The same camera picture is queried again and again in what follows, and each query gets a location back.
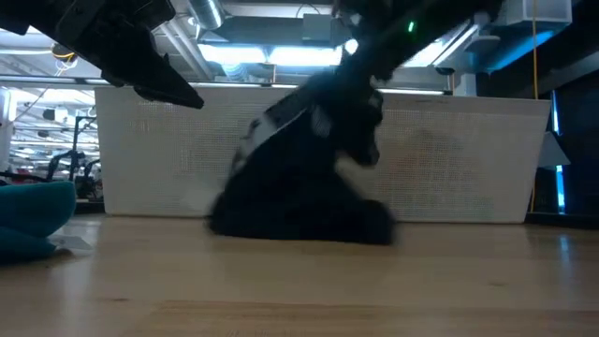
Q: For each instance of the long ceiling light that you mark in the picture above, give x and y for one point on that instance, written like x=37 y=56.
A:
x=430 y=56
x=281 y=55

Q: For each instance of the navy underwear white lettered waistband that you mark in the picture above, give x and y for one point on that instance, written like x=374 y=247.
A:
x=290 y=196

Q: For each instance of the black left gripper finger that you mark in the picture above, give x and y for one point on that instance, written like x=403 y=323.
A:
x=140 y=70

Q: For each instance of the horizontal metal bar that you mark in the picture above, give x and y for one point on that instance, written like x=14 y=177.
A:
x=234 y=85

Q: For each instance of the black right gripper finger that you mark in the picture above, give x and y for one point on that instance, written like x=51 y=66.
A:
x=358 y=82

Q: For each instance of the dark teal garment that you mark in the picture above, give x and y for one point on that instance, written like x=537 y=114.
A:
x=33 y=210

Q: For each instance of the white ceiling unit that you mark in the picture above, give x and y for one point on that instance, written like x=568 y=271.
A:
x=538 y=11

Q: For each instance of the black overhead frame beam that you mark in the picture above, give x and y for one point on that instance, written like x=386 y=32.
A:
x=575 y=65

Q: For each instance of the silver spiral air duct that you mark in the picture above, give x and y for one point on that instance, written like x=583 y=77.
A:
x=206 y=11

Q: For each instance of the grey ceiling ventilation box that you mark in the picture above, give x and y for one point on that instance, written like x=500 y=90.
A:
x=318 y=30

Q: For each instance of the black background equipment stand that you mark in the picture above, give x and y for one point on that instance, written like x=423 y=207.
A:
x=75 y=159

